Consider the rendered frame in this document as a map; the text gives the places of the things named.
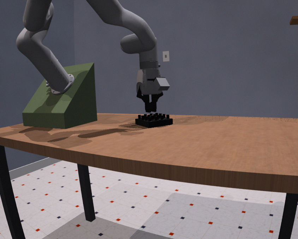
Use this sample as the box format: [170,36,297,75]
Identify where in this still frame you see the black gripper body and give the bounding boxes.
[136,68,162,95]

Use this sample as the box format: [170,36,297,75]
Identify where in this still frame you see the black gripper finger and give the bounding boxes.
[137,86,151,113]
[151,92,163,112]

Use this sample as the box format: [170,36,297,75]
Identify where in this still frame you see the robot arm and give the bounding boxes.
[16,0,170,95]

